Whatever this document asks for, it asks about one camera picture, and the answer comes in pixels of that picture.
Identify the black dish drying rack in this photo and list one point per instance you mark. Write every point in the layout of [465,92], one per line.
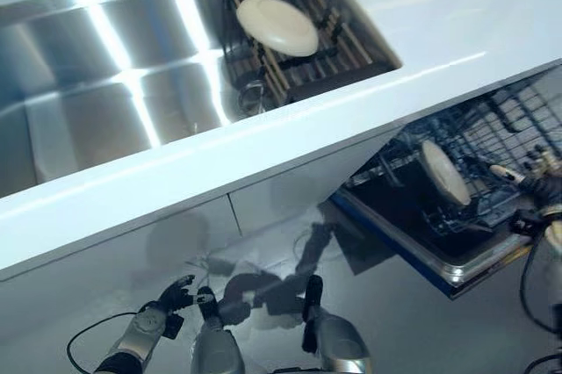
[351,53]

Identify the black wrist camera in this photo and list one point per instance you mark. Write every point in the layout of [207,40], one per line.
[173,325]
[527,222]

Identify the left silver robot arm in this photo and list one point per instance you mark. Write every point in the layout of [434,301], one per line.
[136,334]

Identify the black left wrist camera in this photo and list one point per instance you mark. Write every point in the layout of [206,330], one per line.
[173,325]

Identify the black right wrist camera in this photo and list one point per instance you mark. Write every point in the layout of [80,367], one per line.
[527,222]

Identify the white glossy cabinet door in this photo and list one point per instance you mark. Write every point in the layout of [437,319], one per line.
[110,238]
[285,198]

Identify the cream round plate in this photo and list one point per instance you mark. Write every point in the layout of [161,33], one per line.
[276,25]
[445,172]

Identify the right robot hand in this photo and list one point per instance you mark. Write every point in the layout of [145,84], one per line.
[549,189]

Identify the stainless steel sink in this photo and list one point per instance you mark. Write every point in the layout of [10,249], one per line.
[88,62]

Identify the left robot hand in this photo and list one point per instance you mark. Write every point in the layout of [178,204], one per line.
[180,297]

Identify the round steel sink drain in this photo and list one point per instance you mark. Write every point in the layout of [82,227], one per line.
[250,93]

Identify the right robot leg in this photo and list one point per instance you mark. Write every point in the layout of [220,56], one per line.
[338,339]

